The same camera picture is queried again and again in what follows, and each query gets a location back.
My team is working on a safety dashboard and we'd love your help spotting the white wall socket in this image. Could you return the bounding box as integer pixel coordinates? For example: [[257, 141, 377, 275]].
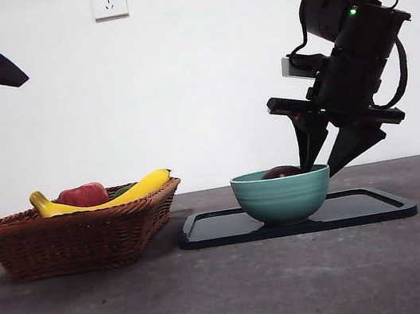
[[90, 0, 130, 23]]

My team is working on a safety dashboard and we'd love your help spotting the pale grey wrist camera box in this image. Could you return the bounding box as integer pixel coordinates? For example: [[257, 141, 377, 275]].
[[280, 51, 318, 84]]

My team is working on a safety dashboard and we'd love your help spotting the dark purple plum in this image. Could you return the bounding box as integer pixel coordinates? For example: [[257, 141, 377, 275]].
[[259, 162, 303, 181]]

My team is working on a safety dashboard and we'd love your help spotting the green vegetable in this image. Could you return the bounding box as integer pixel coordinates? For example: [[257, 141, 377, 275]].
[[108, 183, 139, 201]]

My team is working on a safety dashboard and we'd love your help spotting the red apple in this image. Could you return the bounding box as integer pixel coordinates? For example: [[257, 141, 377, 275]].
[[56, 180, 110, 211]]

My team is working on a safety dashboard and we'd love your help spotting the yellow banana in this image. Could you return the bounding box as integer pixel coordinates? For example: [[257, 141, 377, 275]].
[[28, 167, 177, 222]]

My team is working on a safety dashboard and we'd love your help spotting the teal ribbed bowl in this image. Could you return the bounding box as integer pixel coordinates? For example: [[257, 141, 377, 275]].
[[229, 160, 339, 235]]

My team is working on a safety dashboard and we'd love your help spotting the brown wicker basket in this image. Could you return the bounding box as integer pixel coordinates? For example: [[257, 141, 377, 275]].
[[0, 176, 194, 288]]

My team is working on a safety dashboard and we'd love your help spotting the dark green rectangular tray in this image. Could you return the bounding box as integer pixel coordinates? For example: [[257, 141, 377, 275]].
[[175, 176, 420, 256]]

